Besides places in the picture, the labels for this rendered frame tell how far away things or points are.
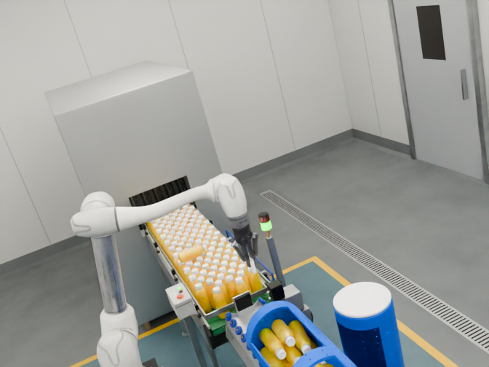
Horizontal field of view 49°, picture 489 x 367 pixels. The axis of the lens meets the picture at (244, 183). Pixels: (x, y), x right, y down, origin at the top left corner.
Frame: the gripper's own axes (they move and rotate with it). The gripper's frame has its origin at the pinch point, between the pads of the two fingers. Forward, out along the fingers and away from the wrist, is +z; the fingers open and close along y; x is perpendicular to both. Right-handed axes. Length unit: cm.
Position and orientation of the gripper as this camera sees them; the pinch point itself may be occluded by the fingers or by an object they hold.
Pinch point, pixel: (252, 266)
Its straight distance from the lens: 237.5
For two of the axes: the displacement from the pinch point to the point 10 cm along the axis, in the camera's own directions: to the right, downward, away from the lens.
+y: 8.5, -3.8, 3.7
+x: -4.7, -2.1, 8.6
